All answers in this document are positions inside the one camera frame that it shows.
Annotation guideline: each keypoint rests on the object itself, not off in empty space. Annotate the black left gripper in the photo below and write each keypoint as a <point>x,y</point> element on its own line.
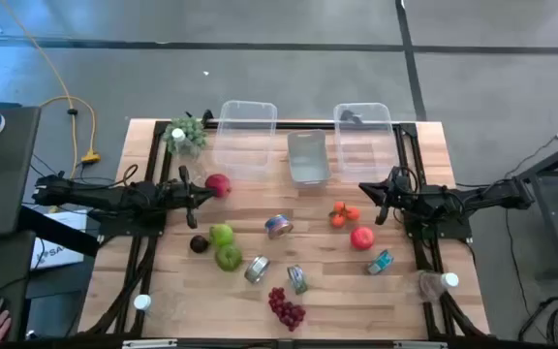
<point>177,194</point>

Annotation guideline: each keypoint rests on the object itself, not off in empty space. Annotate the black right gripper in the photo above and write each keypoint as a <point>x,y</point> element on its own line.
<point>397,196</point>

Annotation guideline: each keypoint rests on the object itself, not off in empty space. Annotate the green apple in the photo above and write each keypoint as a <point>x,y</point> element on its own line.
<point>229,258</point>
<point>221,235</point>

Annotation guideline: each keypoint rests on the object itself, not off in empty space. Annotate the tangerine cluster with leaf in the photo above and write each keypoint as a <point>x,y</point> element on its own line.
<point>339,220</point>

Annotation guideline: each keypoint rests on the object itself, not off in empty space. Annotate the clear plastic bin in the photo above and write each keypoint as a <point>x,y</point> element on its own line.
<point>366,145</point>
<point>245,140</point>

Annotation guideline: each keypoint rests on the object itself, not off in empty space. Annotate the dark brown round fruit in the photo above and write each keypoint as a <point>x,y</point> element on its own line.
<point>199,244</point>

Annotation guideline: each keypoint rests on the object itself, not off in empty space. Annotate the teal label can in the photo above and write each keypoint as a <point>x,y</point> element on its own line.
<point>381,262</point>

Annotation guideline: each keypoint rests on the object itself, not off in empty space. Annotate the small grey plastic bin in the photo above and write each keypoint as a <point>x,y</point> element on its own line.
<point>308,160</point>

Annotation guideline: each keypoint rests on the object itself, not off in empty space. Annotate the blue red tuna can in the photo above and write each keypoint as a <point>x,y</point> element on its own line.
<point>279,227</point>

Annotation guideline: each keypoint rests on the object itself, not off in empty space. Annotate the silver can barcode label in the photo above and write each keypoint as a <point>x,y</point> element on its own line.
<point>257,269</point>

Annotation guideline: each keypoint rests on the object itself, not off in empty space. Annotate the clear bottle white cap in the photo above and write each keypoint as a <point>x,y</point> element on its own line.
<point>142,302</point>
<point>177,134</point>
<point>450,279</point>

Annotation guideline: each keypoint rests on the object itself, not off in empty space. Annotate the dark green label can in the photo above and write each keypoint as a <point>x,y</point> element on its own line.
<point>297,279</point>

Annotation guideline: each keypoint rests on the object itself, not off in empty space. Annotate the red grape bunch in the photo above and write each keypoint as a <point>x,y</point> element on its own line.
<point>286,312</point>

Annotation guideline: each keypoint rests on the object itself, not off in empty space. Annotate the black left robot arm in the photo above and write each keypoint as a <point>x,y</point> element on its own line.
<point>114,196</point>

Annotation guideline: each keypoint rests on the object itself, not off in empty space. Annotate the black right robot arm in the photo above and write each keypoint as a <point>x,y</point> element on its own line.
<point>473,196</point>

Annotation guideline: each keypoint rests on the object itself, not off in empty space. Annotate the dark red apple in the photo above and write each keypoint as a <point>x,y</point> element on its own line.
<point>218,185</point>

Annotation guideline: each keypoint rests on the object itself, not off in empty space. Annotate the green grape bunch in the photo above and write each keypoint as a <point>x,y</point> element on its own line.
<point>192,128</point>

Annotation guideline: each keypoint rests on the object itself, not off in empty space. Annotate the white cardboard box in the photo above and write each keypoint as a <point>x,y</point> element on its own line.
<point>56,252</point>

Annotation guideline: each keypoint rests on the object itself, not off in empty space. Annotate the black metal table frame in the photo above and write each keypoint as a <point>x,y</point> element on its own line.
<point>153,155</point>

